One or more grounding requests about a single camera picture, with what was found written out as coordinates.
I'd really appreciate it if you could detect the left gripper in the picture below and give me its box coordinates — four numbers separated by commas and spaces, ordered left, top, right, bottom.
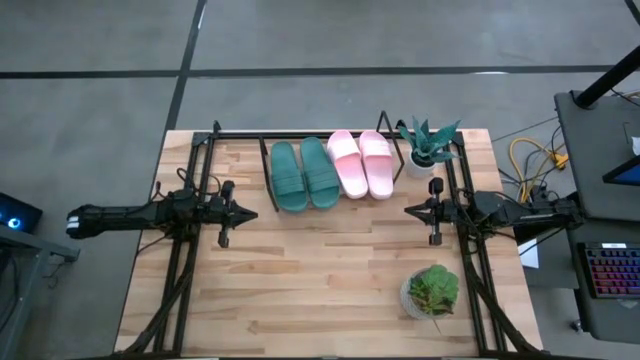
207, 180, 260, 250

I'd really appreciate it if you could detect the grey metal stand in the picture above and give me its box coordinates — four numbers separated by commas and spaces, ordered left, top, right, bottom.
0, 224, 81, 360

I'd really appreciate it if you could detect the tablet with blue screen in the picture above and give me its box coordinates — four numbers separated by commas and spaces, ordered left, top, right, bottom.
602, 154, 640, 187

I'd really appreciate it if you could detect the pink rubber slide sandal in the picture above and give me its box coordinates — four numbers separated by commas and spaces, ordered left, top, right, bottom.
358, 129, 396, 201
326, 129, 370, 201

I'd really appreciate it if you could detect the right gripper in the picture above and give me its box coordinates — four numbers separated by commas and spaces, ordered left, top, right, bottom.
403, 177, 461, 247

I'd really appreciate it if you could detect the grey desk top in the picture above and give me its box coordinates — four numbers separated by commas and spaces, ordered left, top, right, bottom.
553, 89, 640, 224

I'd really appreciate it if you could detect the aloe plant in white pot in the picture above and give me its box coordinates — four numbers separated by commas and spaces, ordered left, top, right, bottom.
397, 116, 462, 181

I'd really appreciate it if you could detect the succulent plant in grey pot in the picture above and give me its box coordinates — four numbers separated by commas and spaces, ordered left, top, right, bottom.
399, 263, 460, 322

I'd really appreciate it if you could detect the wooden shelf with wire frame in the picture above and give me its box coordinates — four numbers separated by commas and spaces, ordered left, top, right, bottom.
257, 109, 406, 214

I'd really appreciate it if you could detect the grey keyboard desk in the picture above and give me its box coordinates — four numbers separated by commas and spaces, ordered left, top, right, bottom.
563, 215, 640, 346

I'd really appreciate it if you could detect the green rubber slide sandal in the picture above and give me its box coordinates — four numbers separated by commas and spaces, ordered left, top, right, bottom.
269, 140, 309, 213
299, 136, 342, 210

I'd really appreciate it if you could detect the black metal table frame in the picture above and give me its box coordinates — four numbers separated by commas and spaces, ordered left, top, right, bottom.
117, 119, 544, 359

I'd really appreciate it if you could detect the yellow cable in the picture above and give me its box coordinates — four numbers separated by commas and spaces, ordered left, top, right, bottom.
508, 137, 570, 201

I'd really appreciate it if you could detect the black pole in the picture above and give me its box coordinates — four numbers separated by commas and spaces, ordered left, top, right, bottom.
573, 45, 640, 110

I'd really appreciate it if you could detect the black device with blue light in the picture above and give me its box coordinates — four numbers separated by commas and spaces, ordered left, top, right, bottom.
0, 192, 44, 235

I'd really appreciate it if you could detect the white paper sheet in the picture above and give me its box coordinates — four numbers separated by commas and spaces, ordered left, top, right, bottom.
517, 238, 540, 270

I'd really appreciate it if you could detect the backlit computer keyboard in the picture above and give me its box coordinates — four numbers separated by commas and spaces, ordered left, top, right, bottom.
577, 241, 640, 300

